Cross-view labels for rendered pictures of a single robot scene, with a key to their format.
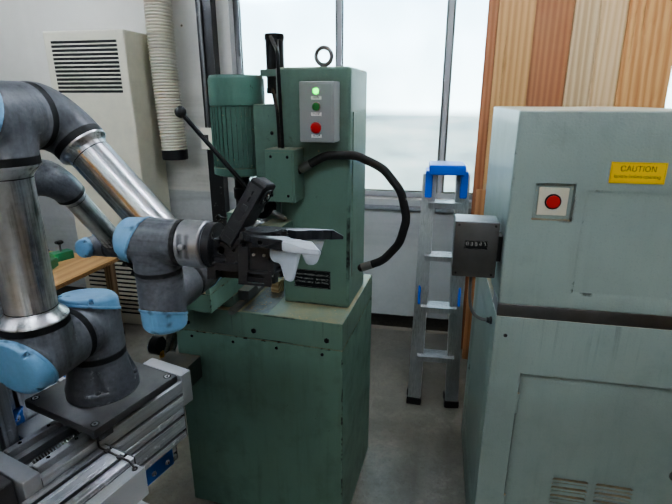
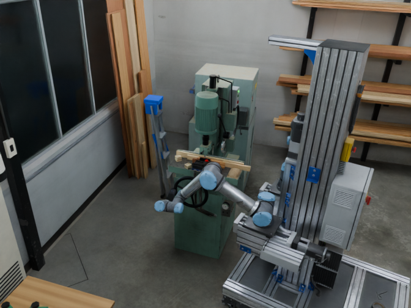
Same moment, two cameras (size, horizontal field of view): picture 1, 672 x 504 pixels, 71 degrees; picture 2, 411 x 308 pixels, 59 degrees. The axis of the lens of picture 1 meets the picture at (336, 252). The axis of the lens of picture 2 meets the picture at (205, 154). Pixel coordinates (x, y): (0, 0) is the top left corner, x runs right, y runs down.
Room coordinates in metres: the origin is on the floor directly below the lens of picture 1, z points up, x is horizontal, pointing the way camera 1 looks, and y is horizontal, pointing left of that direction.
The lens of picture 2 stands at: (1.51, 2.99, 2.44)
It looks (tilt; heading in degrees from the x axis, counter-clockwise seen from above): 29 degrees down; 272
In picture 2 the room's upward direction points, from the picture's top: 2 degrees clockwise
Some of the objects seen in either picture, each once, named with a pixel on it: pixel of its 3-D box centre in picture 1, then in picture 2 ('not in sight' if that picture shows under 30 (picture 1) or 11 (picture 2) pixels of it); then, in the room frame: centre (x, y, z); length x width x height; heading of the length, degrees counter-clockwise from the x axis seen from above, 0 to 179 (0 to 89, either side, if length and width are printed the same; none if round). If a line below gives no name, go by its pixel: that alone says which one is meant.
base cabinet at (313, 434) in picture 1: (283, 395); (207, 205); (1.56, 0.20, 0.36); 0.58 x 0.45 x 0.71; 74
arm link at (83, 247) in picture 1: (95, 246); (175, 206); (1.77, 0.94, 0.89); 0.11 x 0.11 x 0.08; 77
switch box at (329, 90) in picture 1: (319, 112); (233, 96); (1.37, 0.05, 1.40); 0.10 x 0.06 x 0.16; 74
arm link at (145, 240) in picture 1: (154, 242); not in sight; (0.74, 0.29, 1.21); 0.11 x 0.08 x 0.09; 77
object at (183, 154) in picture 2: not in sight; (209, 159); (1.56, 0.30, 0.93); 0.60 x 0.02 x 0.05; 164
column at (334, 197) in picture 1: (325, 188); (215, 121); (1.52, 0.03, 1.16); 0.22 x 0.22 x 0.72; 74
